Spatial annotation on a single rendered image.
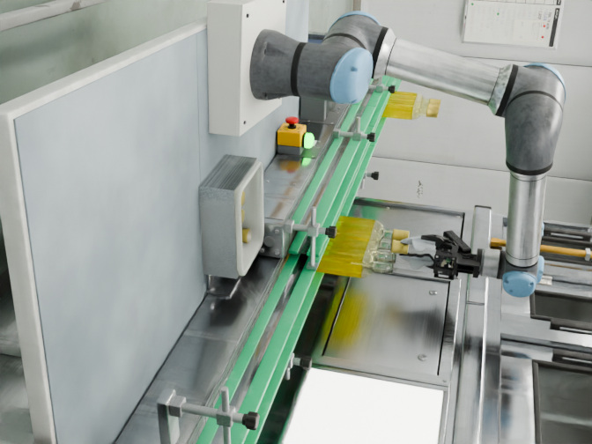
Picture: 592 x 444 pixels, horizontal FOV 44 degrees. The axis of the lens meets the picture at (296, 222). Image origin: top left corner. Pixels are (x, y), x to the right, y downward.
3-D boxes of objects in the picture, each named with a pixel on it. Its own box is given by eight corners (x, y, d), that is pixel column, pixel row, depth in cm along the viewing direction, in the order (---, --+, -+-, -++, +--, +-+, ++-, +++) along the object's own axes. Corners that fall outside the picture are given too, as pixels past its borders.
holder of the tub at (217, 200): (204, 293, 168) (237, 299, 167) (198, 186, 155) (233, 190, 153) (229, 255, 183) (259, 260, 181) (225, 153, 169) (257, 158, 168)
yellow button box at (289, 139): (275, 152, 214) (300, 155, 212) (275, 129, 210) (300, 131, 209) (282, 144, 220) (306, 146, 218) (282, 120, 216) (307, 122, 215)
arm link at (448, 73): (320, 28, 157) (573, 102, 150) (338, -1, 168) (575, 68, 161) (311, 76, 166) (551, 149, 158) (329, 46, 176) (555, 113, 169)
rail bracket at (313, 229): (283, 266, 182) (333, 274, 179) (283, 206, 174) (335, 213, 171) (286, 260, 184) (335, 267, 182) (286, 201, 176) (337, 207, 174)
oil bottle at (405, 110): (364, 115, 291) (436, 122, 285) (365, 102, 288) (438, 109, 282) (366, 110, 296) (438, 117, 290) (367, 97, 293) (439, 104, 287)
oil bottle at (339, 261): (291, 269, 194) (372, 281, 189) (291, 250, 191) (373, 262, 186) (296, 257, 198) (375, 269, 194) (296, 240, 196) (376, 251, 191)
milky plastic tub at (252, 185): (205, 275, 165) (242, 281, 163) (200, 186, 154) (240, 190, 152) (230, 237, 180) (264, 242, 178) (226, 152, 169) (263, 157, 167)
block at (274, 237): (255, 256, 182) (283, 260, 181) (255, 223, 178) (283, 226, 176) (260, 249, 185) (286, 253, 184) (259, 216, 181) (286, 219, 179)
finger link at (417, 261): (396, 263, 195) (432, 263, 193) (399, 252, 200) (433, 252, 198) (397, 273, 197) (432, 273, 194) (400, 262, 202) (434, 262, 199)
